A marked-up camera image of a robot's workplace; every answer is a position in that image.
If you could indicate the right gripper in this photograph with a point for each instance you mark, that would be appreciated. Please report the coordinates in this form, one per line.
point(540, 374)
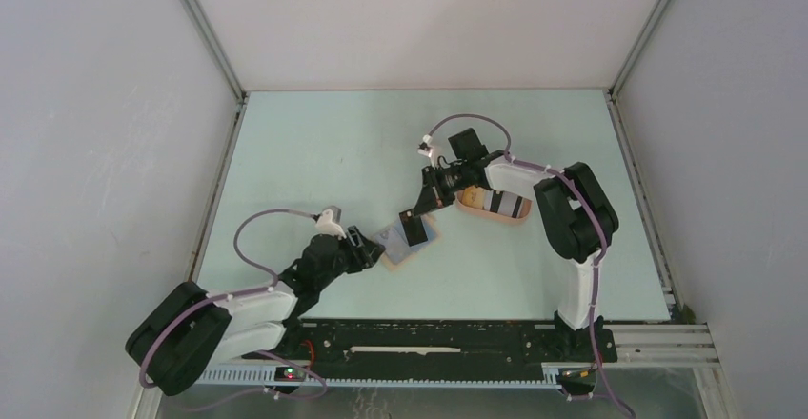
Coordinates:
point(433, 194)

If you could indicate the black credit card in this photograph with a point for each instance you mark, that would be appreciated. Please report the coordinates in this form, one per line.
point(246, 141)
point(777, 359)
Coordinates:
point(413, 228)

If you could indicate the grey silver credit card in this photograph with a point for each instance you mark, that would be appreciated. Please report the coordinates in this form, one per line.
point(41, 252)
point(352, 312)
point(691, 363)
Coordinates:
point(397, 249)

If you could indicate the beige leather card holder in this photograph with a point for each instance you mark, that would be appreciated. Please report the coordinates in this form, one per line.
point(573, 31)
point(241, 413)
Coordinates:
point(432, 232)

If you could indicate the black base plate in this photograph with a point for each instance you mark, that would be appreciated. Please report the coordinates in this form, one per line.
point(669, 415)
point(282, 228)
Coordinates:
point(444, 350)

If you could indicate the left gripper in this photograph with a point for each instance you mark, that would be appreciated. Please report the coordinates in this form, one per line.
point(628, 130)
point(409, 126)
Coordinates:
point(364, 254)

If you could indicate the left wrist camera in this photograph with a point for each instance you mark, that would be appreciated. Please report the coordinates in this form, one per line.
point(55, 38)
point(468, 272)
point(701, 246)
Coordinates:
point(328, 222)

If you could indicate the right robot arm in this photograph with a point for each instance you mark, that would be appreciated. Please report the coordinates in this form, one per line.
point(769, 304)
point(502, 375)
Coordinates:
point(578, 218)

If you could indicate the gold credit card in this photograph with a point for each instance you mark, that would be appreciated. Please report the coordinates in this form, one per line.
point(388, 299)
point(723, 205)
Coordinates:
point(474, 197)

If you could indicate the white credit card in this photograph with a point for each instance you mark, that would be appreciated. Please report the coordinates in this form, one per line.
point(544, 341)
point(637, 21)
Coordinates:
point(507, 204)

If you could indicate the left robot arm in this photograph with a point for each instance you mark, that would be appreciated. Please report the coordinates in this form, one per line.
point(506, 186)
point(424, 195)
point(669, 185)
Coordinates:
point(240, 309)

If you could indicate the aluminium frame rail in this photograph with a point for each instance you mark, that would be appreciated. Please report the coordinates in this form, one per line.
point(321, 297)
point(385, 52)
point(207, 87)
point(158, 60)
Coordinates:
point(637, 345)

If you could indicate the pink oval tray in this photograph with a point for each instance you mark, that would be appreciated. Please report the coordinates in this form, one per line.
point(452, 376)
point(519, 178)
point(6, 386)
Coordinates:
point(490, 216)

